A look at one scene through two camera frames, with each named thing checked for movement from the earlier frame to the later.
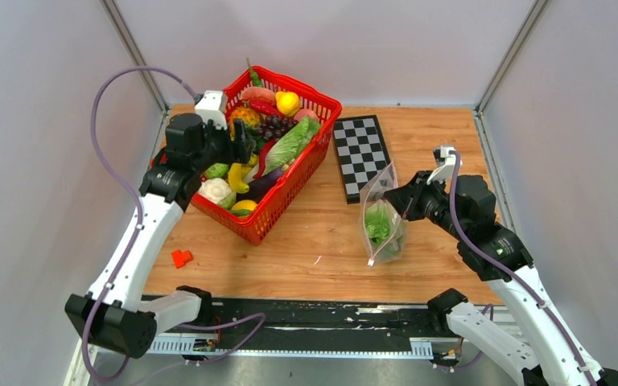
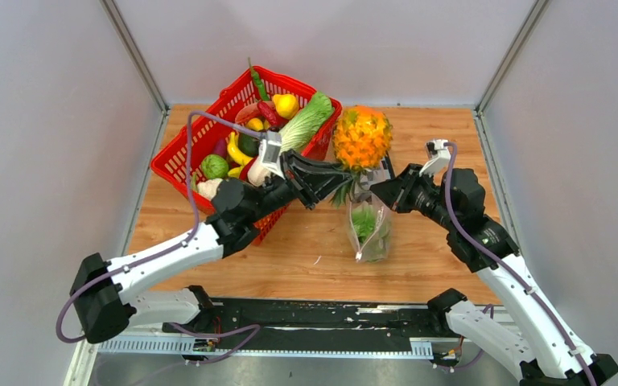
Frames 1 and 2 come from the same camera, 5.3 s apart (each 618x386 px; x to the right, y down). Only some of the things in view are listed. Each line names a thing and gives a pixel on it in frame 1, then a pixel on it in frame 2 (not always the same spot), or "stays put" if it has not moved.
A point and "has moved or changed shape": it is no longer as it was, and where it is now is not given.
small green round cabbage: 217,170 stays put
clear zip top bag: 384,235 has moved or changed shape
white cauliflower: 218,191 stays put
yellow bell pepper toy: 288,103 stays put
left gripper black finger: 242,146 -> 308,180
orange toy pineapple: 251,120 -> 362,137
